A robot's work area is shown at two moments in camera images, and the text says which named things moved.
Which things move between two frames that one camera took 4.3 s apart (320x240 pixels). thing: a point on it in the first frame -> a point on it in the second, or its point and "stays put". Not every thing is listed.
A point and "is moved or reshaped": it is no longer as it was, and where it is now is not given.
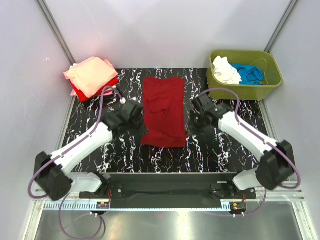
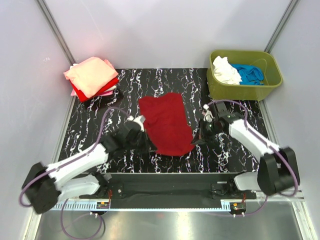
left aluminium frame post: x=57 y=31 stays put
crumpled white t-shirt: x=225 y=72 stays put
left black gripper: x=143 y=130 -> x=147 y=144
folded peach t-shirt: x=91 y=74 stays put
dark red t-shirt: x=164 y=107 is moved or reshaped
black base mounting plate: x=163 y=191 stays put
